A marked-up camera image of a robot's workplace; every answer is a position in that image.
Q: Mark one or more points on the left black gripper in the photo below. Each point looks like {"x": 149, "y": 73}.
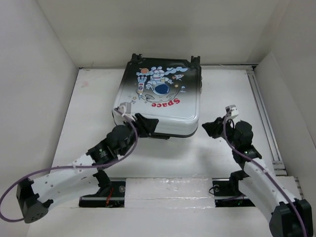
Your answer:
{"x": 147, "y": 125}

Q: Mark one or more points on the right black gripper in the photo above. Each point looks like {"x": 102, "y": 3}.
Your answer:
{"x": 213, "y": 128}

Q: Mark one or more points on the black kids space suitcase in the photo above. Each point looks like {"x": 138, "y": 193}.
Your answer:
{"x": 165, "y": 89}

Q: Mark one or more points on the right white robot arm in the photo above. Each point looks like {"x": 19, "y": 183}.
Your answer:
{"x": 287, "y": 215}

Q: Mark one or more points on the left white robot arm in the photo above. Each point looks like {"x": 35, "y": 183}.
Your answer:
{"x": 37, "y": 196}

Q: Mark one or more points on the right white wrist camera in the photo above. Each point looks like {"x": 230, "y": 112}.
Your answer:
{"x": 232, "y": 111}

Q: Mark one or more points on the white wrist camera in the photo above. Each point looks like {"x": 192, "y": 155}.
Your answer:
{"x": 232, "y": 111}
{"x": 122, "y": 113}

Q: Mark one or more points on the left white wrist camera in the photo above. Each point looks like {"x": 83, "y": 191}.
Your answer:
{"x": 122, "y": 113}

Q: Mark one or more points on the aluminium side rail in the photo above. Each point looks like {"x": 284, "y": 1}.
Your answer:
{"x": 277, "y": 161}

